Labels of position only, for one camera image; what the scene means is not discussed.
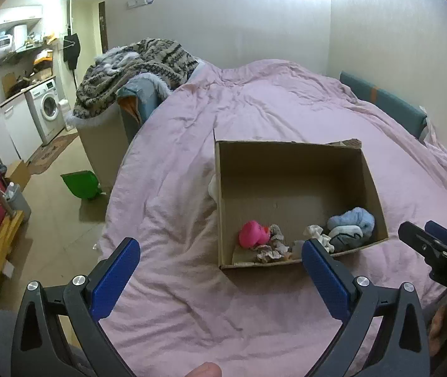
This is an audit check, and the white patterned sock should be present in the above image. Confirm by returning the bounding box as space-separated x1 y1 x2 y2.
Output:
328 225 365 253

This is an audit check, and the cream white scrunchie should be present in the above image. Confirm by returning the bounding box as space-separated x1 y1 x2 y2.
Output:
303 225 335 254

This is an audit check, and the white washing machine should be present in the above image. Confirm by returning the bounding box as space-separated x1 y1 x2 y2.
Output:
25 77 65 145

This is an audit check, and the light blue fluffy cloth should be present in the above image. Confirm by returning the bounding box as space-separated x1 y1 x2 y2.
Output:
326 207 375 239

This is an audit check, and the white cloth behind box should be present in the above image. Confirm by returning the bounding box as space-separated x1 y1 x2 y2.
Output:
208 175 218 203

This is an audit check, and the pink bed duvet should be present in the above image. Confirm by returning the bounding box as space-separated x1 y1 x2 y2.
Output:
100 60 447 376

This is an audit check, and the beige lace scrunchie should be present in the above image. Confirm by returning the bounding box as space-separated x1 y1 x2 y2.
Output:
254 224 291 264

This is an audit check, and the green plastic dustpan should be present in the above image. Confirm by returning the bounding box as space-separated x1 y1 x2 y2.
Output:
61 170 102 200

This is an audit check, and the pink rubber duck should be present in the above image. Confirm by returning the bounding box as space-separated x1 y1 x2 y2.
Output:
239 221 270 249

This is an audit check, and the brown cardboard box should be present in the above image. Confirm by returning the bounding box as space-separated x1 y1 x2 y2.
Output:
214 139 389 270

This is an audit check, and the striped knit blanket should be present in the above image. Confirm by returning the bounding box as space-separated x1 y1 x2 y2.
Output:
72 38 199 123

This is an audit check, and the small cardboard box on floor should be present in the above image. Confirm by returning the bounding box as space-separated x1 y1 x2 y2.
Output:
4 160 31 191

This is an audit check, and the patterned floor mat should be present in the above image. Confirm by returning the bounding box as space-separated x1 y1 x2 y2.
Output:
27 133 79 174

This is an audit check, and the black hanging bag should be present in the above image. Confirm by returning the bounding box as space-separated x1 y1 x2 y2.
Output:
62 33 81 71

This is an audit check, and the grey small bin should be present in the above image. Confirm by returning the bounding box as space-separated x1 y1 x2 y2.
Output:
5 182 32 223

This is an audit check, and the white kitchen cabinet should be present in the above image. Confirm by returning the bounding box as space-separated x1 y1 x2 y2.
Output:
0 94 42 166

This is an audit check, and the teal headboard cushion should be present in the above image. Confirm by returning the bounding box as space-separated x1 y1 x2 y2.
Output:
339 72 427 139

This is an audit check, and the blue grey fur-trimmed jacket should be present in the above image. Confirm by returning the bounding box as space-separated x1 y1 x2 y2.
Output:
116 72 172 143

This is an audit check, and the beige laundry bin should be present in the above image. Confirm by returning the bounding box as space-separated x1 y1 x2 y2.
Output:
76 104 130 193

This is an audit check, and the person's right hand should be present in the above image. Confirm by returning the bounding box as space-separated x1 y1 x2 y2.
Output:
429 304 447 357

